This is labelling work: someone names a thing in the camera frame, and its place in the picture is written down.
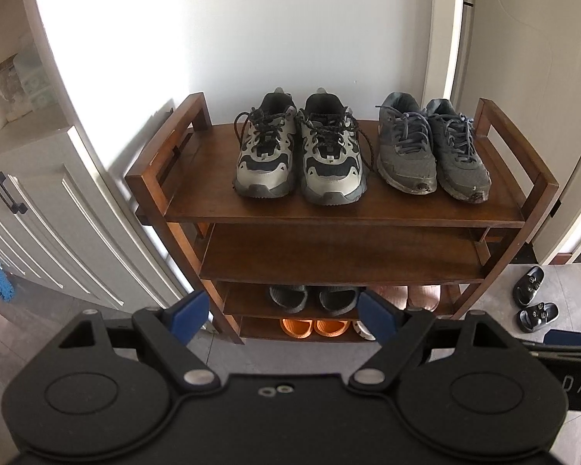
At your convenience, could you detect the wooden shoe rack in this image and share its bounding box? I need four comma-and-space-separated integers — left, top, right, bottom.
124, 92, 560, 344

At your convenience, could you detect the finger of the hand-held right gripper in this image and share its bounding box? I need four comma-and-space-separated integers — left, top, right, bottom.
528, 330, 581, 357

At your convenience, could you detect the translucent storage box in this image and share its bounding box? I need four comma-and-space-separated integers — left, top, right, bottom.
14, 55, 59, 110

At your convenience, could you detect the black slipper with charms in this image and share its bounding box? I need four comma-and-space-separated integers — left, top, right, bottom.
518, 303, 560, 333
512, 266, 545, 307

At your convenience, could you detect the orange textured slipper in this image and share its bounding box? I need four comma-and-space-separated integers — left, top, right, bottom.
280, 318, 315, 339
315, 319, 352, 337

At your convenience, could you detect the black and white sneaker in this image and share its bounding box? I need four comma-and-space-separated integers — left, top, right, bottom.
297, 88, 369, 205
234, 88, 298, 199

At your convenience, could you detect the grey laced sneaker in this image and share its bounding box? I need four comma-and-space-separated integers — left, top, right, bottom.
375, 92, 439, 196
426, 98, 492, 203

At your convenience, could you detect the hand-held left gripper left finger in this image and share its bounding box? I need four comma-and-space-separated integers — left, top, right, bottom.
58, 291, 220, 393

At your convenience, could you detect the dark grey textured slipper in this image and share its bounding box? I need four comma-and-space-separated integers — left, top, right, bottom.
268, 286, 311, 313
318, 287, 360, 317

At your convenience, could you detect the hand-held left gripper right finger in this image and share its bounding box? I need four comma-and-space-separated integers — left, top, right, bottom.
351, 291, 511, 392

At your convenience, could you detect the white panelled cabinet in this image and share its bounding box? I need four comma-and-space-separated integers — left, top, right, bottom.
0, 126, 189, 311

